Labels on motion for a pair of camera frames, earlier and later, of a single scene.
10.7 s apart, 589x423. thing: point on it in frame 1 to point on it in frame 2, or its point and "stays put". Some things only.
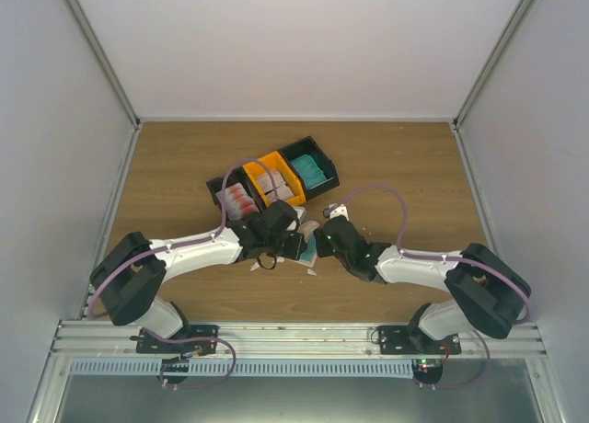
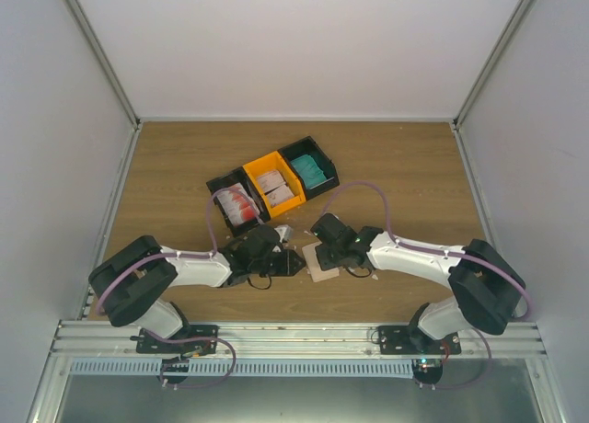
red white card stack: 239,204 stays put
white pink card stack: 283,192 stays put
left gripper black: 296,250 to 290,267
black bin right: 317,171 stays put
